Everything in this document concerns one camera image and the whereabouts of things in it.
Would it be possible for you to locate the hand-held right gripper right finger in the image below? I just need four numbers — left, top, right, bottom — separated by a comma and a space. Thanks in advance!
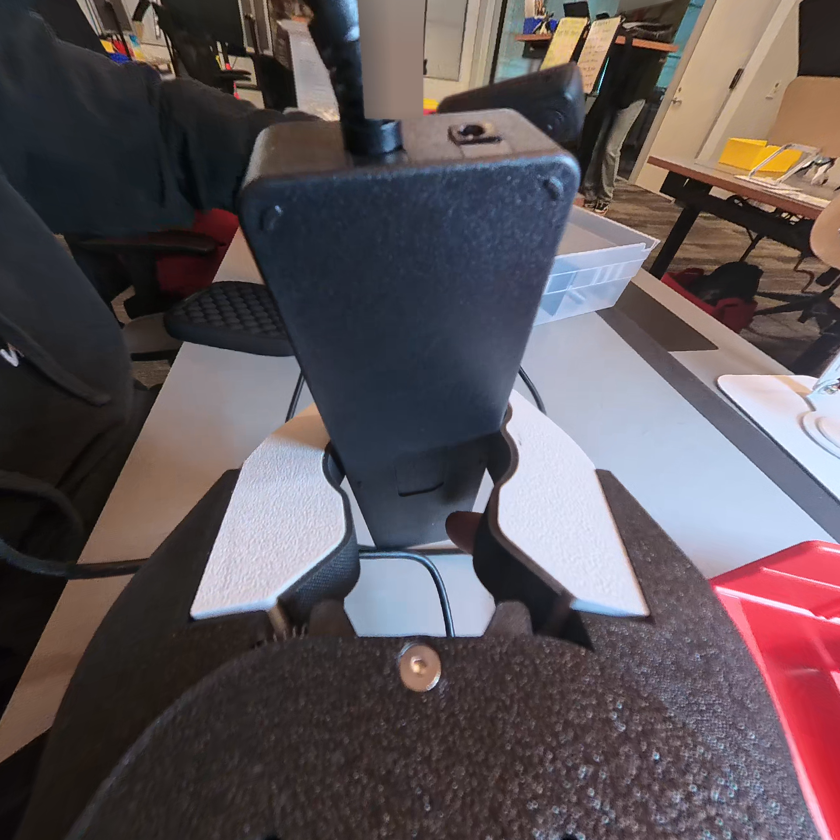
446, 388, 652, 652

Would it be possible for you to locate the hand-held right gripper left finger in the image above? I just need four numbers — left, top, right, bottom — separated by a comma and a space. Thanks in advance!
189, 402, 361, 621

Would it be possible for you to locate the thin usb cable gold plug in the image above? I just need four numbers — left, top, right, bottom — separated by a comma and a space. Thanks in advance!
285, 366, 547, 639

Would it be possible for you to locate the clear plastic bin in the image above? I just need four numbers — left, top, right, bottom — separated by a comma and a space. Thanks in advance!
535, 206, 660, 327

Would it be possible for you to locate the black usb hub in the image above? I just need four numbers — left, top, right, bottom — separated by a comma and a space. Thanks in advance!
238, 108, 581, 551

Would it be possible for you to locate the red plastic bin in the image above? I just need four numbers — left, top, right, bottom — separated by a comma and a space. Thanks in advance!
710, 539, 840, 840

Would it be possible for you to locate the person's left forearm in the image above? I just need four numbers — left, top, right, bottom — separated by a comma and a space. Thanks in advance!
151, 77, 329, 217

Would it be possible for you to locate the yellowish paper board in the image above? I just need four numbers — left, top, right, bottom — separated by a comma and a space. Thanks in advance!
541, 16, 589, 72

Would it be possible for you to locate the white paper board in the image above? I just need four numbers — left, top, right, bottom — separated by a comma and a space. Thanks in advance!
577, 16, 622, 94

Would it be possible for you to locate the brown top work table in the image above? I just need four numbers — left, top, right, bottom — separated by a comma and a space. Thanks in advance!
646, 154, 840, 280

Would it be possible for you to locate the white document stand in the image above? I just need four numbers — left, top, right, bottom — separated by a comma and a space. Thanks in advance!
717, 354, 840, 460

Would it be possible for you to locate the yellow bin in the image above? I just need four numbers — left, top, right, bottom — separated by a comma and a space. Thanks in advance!
718, 136, 805, 173

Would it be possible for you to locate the red bag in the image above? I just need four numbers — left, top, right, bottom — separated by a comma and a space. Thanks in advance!
659, 262, 765, 332

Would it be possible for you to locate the clear acrylic sign holder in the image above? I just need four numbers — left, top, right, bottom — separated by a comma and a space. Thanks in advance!
734, 142, 840, 193

